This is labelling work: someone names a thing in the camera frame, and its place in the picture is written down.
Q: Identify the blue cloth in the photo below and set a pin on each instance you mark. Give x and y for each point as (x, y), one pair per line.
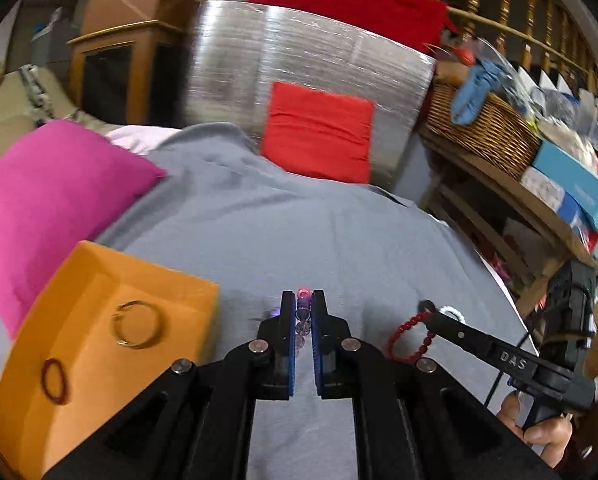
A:
(474, 90)

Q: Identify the pink pillow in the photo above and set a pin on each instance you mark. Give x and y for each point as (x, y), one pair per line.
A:
(54, 195)

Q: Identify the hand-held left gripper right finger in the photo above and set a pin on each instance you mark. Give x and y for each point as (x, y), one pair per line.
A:
(319, 355)

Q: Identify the blue cardboard box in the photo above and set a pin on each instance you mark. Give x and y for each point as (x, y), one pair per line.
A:
(574, 180)

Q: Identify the wicker basket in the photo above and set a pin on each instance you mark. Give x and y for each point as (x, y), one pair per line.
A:
(484, 135)

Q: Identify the red cloth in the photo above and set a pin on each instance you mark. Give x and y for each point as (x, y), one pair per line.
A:
(359, 7)

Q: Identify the red pillow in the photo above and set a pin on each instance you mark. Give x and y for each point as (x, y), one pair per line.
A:
(319, 130)

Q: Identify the wooden side table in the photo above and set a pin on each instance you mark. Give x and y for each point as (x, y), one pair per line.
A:
(529, 205)

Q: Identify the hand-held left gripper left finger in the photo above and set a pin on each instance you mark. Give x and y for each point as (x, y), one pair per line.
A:
(291, 355)

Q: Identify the person's right hand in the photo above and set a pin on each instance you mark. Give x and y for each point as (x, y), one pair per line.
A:
(544, 435)

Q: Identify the silver foil insulation panel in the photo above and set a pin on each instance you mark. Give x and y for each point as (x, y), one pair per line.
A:
(239, 60)

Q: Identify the wooden railing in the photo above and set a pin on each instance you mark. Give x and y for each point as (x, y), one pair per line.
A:
(504, 10)

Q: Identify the clear plastic bag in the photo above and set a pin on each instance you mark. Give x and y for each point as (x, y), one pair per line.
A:
(509, 70)

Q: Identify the striped cloth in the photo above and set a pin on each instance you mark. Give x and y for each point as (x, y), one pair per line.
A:
(36, 95)

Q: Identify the grey blanket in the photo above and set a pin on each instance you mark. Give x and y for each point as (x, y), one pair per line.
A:
(279, 235)

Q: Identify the wooden cabinet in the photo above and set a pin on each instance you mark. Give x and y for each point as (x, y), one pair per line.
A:
(144, 75)

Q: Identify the white and blue box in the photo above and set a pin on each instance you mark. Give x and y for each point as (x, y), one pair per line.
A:
(549, 192)

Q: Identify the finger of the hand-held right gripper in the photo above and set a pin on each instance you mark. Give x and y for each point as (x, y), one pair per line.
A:
(479, 342)

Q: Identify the orange cardboard box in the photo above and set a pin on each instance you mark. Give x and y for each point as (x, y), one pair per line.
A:
(129, 280)

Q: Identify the beige leather sofa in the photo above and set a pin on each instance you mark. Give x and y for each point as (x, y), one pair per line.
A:
(4, 105)

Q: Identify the gold metal bangle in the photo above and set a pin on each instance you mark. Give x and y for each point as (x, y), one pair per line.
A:
(129, 345)

